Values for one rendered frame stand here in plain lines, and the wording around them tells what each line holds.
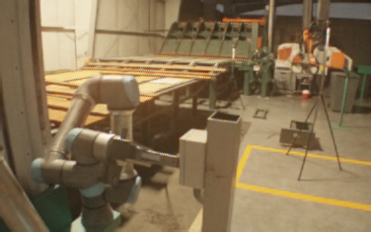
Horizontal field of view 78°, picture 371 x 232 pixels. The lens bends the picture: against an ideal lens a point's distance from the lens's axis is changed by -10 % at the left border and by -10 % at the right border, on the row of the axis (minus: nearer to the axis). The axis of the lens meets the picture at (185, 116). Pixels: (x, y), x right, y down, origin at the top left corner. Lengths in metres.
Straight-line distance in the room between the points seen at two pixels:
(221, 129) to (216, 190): 0.14
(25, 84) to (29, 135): 0.20
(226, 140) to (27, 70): 0.75
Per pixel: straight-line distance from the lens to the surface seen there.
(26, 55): 1.02
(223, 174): 0.54
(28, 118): 1.08
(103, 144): 0.67
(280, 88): 8.83
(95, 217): 1.20
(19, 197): 0.71
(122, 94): 0.97
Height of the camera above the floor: 1.44
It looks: 15 degrees down
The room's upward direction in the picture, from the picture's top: 1 degrees clockwise
